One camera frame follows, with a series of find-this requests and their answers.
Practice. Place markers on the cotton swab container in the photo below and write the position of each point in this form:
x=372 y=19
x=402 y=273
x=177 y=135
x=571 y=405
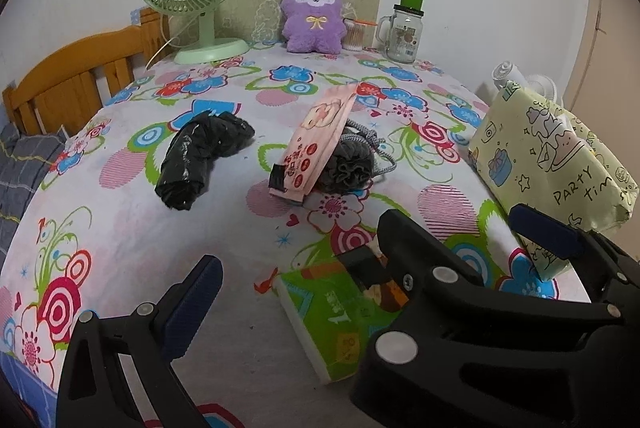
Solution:
x=356 y=37

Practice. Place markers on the grey bath loofah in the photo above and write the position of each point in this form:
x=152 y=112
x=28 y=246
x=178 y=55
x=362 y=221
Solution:
x=350 y=162

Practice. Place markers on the pink wet wipe pack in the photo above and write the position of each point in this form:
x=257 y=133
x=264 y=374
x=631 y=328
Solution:
x=320 y=127

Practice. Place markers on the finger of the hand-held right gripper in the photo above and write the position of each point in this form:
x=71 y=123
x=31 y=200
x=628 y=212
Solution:
x=542 y=228
x=430 y=298

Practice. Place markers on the yellow-green paper box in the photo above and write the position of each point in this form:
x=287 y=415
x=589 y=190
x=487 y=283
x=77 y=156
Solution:
x=540 y=147

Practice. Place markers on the glass jar with green lid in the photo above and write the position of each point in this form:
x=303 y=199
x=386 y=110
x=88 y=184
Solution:
x=402 y=37

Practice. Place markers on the floral tablecloth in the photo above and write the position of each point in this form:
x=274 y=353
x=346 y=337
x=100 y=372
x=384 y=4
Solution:
x=150 y=208

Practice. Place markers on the black plastic bag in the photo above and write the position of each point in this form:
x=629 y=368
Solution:
x=195 y=157

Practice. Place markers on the wooden bed headboard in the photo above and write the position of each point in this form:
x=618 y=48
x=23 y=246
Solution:
x=75 y=57

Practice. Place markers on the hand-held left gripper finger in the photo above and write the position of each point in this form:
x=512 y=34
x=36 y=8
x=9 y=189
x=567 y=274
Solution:
x=192 y=313

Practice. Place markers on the green tissue pack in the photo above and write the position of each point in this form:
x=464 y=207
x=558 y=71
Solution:
x=320 y=318

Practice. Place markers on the purple plush toy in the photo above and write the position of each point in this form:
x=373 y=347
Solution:
x=312 y=32

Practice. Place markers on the blue tape piece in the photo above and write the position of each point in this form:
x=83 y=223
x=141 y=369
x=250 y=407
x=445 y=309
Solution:
x=136 y=16

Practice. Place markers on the beige door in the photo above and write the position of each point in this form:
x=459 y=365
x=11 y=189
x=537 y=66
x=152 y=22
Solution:
x=615 y=57

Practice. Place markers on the white standing fan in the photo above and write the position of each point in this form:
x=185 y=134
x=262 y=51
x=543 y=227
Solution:
x=502 y=72

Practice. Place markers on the blue checked bedsheet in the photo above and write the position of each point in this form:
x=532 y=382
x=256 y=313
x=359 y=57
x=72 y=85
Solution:
x=20 y=378

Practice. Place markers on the grey plaid pillow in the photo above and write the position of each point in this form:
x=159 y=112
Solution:
x=25 y=167

